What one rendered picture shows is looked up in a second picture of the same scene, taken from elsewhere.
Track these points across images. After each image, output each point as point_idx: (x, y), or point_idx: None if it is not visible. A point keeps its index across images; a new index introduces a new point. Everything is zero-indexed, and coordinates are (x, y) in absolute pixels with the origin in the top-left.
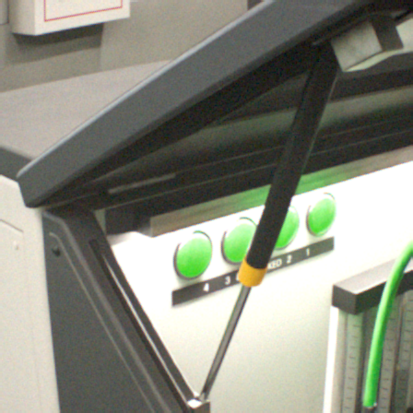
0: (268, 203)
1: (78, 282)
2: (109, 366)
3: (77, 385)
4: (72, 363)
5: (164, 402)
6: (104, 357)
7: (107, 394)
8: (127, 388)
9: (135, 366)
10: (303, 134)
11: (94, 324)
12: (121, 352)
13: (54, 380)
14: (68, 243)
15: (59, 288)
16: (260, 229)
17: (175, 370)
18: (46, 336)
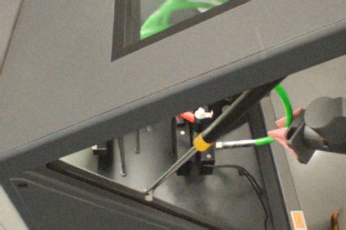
0: (235, 117)
1: (53, 191)
2: (90, 213)
3: (56, 227)
4: (49, 221)
5: (141, 211)
6: (86, 211)
7: (89, 222)
8: (110, 216)
9: (117, 207)
10: (279, 82)
11: (74, 202)
12: (102, 205)
13: (26, 229)
14: (36, 178)
15: (29, 197)
16: (224, 129)
17: (129, 189)
18: (15, 217)
